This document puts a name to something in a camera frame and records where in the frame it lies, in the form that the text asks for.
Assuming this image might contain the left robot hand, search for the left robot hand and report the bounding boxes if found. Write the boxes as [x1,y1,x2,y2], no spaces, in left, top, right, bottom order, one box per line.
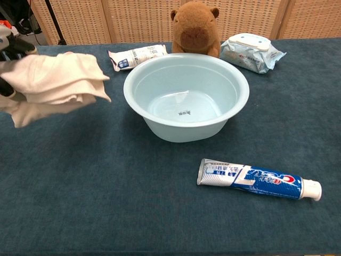
[0,25,38,101]

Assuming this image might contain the white towel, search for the white towel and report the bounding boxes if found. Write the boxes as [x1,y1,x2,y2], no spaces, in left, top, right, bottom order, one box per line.
[0,51,112,129]

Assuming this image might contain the blue white toothpaste tube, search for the blue white toothpaste tube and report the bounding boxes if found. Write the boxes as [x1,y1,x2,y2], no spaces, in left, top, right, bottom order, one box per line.
[196,158,322,202]

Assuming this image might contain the light blue plastic basin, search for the light blue plastic basin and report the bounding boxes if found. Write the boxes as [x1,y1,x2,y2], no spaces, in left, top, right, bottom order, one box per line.
[123,52,250,143]

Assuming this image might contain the black tripod stand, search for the black tripod stand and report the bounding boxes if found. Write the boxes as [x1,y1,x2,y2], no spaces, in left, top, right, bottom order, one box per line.
[44,0,67,46]

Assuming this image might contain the white tissue pack blue label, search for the white tissue pack blue label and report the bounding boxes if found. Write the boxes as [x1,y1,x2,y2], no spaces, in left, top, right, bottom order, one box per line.
[107,44,168,73]

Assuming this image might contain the woven rattan folding screen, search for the woven rattan folding screen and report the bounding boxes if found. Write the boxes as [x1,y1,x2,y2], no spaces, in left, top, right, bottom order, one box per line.
[28,0,341,45]

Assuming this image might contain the dark blue table mat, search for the dark blue table mat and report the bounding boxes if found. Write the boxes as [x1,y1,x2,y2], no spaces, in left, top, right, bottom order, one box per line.
[0,38,341,256]

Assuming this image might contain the brown capybara plush toy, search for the brown capybara plush toy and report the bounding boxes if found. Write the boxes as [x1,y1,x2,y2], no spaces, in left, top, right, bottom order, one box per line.
[170,1,222,58]

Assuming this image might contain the light blue wet wipes pack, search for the light blue wet wipes pack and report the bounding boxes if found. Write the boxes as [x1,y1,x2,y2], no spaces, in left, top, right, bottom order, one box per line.
[220,33,287,75]

